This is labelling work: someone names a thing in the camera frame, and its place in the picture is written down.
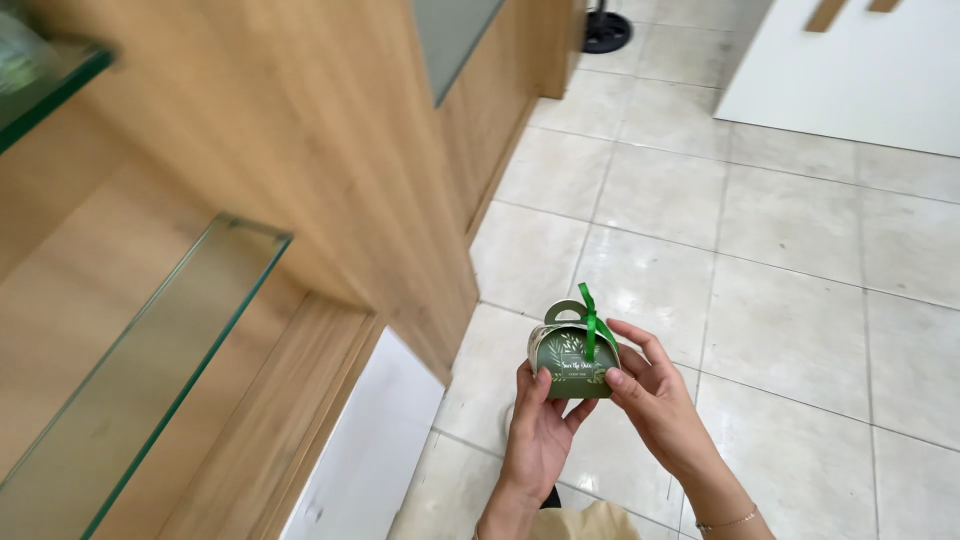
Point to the black round stand base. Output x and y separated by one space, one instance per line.
606 31

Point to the green satin ribbon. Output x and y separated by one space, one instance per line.
594 322

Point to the person's left hand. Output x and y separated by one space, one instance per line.
538 442

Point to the glass shelf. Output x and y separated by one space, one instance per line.
45 82
142 375

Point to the person's right hand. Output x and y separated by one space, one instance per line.
660 409

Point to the wooden display cabinet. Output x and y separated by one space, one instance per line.
300 225

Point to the person's black shoe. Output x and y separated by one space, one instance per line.
551 498

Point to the green leaf print gift box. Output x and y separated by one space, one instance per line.
570 360

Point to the person's beige trousers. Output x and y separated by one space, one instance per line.
585 523

